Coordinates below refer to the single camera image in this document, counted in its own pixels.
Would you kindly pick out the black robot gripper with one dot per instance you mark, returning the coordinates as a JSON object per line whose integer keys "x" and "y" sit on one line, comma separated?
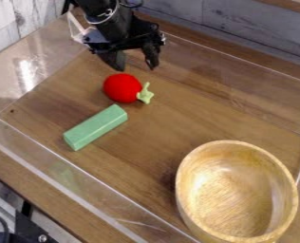
{"x": 143, "y": 36}

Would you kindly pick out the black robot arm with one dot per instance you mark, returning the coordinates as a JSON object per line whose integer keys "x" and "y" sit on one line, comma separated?
{"x": 117, "y": 30}

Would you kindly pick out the red plush tomato toy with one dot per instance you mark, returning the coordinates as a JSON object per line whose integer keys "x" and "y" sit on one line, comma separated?
{"x": 123, "y": 88}

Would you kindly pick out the green rectangular block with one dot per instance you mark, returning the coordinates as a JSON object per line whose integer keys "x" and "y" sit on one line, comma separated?
{"x": 94, "y": 127}

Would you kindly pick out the wooden bowl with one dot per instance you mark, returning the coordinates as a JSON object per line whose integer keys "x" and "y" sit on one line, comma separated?
{"x": 235, "y": 193}

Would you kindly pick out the clear acrylic corner bracket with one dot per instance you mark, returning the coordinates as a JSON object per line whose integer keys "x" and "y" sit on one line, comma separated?
{"x": 79, "y": 34}

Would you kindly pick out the clear acrylic barrier wall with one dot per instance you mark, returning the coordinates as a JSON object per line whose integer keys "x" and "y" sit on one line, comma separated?
{"x": 110, "y": 192}

